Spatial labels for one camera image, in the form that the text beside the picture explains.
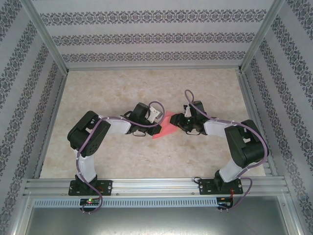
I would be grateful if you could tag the pink red cloth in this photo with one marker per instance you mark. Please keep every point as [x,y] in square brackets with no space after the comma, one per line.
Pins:
[167,127]

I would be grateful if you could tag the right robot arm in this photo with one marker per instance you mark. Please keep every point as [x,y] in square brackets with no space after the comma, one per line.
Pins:
[244,149]

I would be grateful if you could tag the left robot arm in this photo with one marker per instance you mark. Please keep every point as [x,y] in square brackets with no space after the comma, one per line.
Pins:
[78,129]

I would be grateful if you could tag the small circuit board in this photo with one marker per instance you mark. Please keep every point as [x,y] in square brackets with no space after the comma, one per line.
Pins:
[225,202]

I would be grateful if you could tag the circuit board with green light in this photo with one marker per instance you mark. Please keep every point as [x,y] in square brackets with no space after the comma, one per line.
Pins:
[90,201]

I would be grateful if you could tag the grey metal panel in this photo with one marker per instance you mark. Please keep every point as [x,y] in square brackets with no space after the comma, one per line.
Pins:
[156,222]

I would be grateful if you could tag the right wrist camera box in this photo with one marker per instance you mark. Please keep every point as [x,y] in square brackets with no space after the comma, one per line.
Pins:
[187,110]

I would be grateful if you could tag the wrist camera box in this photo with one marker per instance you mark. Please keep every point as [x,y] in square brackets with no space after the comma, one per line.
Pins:
[187,110]
[154,113]

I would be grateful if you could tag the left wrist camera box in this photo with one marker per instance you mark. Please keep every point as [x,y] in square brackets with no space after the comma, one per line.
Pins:
[154,113]

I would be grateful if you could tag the aluminium side rail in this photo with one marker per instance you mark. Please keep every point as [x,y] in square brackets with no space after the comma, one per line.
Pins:
[258,122]
[53,122]

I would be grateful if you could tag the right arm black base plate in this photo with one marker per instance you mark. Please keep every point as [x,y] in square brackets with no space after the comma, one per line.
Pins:
[204,187]

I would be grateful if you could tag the aluminium mounting rail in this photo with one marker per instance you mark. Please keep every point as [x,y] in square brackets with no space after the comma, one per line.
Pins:
[156,186]

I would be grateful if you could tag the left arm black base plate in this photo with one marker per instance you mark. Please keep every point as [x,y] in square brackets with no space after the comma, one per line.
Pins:
[107,187]

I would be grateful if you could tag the aluminium frame post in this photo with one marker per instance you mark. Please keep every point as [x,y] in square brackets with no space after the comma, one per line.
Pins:
[45,34]
[261,34]

